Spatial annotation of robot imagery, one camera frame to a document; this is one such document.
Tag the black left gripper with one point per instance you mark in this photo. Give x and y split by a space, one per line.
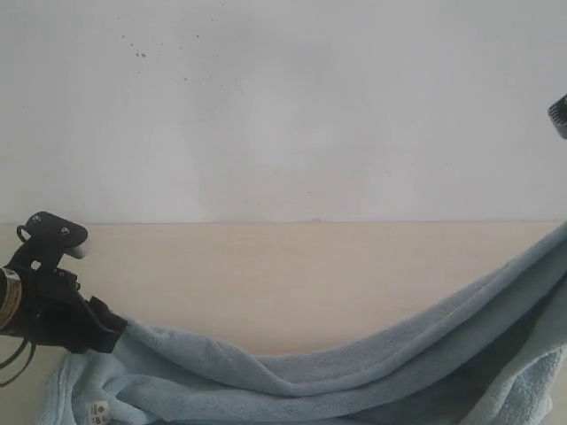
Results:
56 314

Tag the light blue fleece towel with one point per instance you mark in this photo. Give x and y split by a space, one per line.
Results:
488 354

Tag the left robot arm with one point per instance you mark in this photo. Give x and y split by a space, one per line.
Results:
50 311

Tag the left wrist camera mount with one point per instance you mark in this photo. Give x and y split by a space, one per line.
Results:
46 238

